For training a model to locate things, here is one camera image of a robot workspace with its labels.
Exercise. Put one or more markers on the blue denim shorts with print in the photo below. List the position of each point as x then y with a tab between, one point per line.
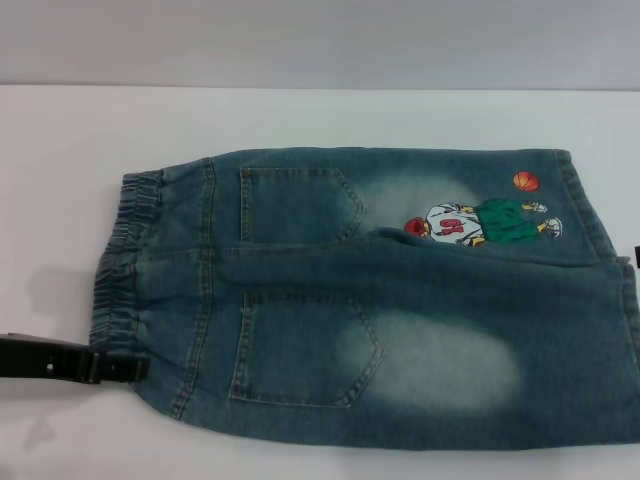
320	300

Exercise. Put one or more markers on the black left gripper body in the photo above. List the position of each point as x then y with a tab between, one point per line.
45	360

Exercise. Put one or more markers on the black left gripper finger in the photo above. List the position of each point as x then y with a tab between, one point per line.
120	369

